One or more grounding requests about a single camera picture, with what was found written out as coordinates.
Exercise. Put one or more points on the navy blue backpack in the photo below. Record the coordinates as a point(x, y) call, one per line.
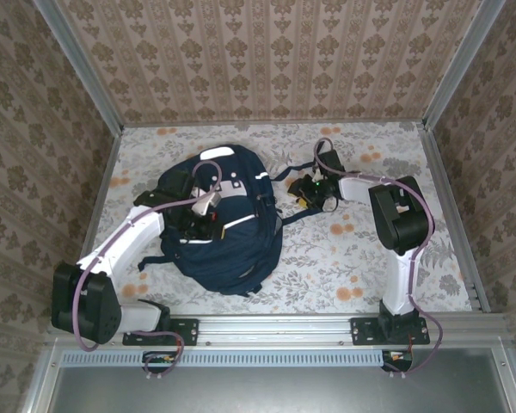
point(241, 249)

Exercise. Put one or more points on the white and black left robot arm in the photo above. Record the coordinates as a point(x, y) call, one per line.
point(124, 232)

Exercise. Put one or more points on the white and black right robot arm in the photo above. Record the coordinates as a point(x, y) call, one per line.
point(402, 275)

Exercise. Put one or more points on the floral patterned tablecloth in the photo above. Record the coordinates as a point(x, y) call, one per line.
point(327, 266)

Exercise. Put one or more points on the grey metal sheet panel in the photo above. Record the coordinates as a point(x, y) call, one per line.
point(284, 391)

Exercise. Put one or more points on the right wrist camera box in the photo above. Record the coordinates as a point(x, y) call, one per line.
point(316, 174)

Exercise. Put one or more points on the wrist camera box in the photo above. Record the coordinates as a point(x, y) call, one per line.
point(206, 204)
point(316, 174)

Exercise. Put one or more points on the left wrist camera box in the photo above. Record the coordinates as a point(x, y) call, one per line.
point(206, 204)

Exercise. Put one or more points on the aluminium frame side rail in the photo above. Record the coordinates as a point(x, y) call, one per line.
point(90, 223)
point(456, 215)

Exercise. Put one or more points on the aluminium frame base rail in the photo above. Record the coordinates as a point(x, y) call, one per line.
point(275, 329)

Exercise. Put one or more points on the aluminium frame post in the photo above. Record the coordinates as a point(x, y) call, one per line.
point(460, 69)
point(81, 69)

